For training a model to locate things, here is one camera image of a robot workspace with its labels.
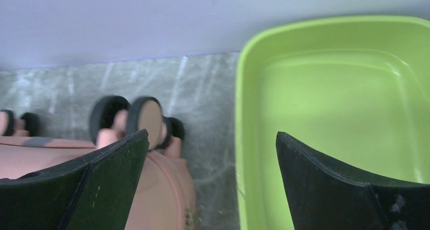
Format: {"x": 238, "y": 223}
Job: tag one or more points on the pink hard-shell suitcase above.
{"x": 165, "y": 197}

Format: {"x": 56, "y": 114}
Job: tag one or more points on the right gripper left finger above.
{"x": 70, "y": 188}

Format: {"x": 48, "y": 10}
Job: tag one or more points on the green plastic tray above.
{"x": 355, "y": 88}

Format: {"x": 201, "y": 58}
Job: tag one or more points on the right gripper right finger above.
{"x": 326, "y": 193}

